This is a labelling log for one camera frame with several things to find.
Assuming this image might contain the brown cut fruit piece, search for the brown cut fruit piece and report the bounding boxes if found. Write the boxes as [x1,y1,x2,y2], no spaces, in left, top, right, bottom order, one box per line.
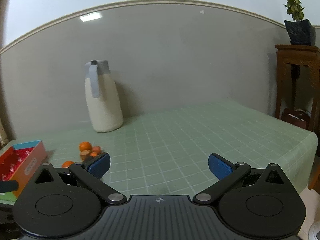
[80,150,91,161]

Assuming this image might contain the orange carrot piece far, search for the orange carrot piece far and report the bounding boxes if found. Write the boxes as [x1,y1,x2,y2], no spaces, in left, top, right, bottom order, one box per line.
[91,146,101,154]

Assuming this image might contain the colourful cloth book box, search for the colourful cloth book box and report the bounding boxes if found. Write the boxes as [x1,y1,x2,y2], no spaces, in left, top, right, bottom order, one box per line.
[1,140,47,204]

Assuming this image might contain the small orange mandarin left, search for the small orange mandarin left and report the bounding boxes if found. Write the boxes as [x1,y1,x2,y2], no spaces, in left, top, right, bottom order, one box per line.
[61,160,74,168]

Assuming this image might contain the orange mandarin far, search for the orange mandarin far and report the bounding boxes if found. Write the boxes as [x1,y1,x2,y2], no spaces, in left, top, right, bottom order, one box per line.
[79,141,92,152]

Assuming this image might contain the white thermos jug grey lid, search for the white thermos jug grey lid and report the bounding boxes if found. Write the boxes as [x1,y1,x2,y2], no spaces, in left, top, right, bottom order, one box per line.
[85,60,124,133]

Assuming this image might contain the green grid tablecloth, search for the green grid tablecloth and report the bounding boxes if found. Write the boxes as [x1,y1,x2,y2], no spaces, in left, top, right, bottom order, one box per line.
[16,101,318,196]

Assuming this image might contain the dark basket under stand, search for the dark basket under stand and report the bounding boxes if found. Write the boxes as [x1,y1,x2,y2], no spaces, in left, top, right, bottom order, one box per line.
[281,108,310,129]

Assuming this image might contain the wooden plant stand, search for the wooden plant stand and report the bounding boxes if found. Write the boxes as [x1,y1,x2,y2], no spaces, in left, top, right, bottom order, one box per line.
[274,44,319,132]

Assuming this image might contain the potted green plant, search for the potted green plant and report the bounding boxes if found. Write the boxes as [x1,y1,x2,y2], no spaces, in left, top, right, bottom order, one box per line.
[284,0,316,46]

